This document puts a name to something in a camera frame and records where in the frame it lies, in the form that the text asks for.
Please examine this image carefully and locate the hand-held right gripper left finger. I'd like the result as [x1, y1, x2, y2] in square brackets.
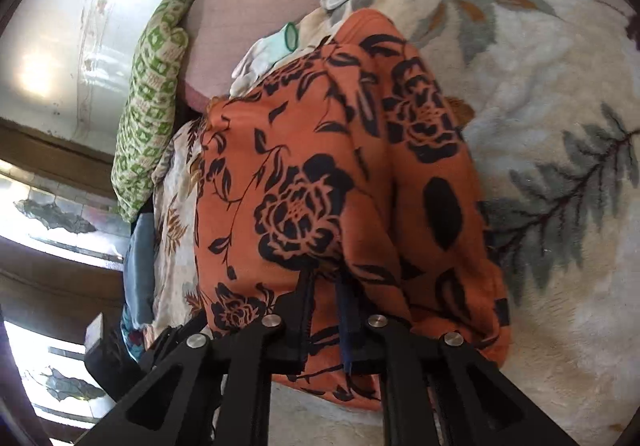
[75, 270, 318, 446]

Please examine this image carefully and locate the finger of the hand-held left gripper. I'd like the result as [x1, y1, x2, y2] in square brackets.
[139, 313, 210, 372]

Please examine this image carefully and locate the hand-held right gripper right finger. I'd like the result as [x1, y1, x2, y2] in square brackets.
[335, 275, 581, 446]

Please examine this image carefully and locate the orange floral garment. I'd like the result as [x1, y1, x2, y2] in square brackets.
[192, 9, 513, 414]

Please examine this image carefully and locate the blue folded cloth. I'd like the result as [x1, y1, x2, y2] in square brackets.
[121, 213, 160, 328]

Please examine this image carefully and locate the wooden framed window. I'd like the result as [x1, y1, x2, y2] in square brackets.
[0, 166, 128, 432]

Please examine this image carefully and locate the green patterned pillow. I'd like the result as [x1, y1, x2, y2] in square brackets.
[110, 0, 213, 223]

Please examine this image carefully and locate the beige floral plush blanket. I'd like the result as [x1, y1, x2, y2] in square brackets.
[149, 0, 640, 446]

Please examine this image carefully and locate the white garment with teal cuff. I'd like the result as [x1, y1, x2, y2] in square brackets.
[229, 21, 302, 98]

